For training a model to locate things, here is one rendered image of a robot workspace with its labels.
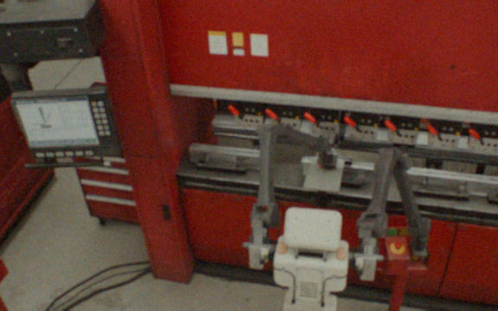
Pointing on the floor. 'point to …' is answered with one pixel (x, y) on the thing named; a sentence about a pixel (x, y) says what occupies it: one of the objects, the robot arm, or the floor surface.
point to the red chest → (107, 187)
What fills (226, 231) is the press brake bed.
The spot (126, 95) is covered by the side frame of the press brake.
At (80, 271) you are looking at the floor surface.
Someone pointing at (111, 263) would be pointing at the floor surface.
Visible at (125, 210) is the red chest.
